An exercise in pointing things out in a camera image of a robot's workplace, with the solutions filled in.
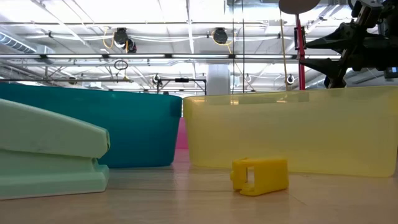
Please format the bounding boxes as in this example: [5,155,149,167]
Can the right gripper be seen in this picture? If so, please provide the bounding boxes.
[300,0,398,89]

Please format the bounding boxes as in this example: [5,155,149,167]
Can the yellow mini stapler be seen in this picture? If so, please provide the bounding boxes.
[229,156,290,197]

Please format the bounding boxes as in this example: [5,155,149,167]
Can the mint green stapler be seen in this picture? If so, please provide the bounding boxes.
[0,98,111,200]

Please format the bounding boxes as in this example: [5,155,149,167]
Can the red pole stand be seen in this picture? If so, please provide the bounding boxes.
[278,0,321,91]

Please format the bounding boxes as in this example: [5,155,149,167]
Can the yellow translucent plastic bin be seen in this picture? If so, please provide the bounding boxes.
[182,85,398,178]

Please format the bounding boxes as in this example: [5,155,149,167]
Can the white column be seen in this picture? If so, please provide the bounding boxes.
[206,63,231,96]

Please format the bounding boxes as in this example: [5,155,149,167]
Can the pink translucent plastic bin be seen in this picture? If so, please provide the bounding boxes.
[175,117,190,150]

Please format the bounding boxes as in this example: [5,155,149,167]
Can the long ceiling light strip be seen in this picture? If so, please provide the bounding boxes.
[0,53,343,60]

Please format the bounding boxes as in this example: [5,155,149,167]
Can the teal plastic bin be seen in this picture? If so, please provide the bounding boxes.
[0,82,183,169]

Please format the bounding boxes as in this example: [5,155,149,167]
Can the tan hanging rope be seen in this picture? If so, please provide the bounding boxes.
[279,12,290,91]

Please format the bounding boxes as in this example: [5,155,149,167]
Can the black ceiling cable reel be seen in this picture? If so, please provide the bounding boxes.
[212,27,229,45]
[112,27,137,54]

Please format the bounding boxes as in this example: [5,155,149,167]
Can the coiled black cable loop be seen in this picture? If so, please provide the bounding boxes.
[113,59,129,71]

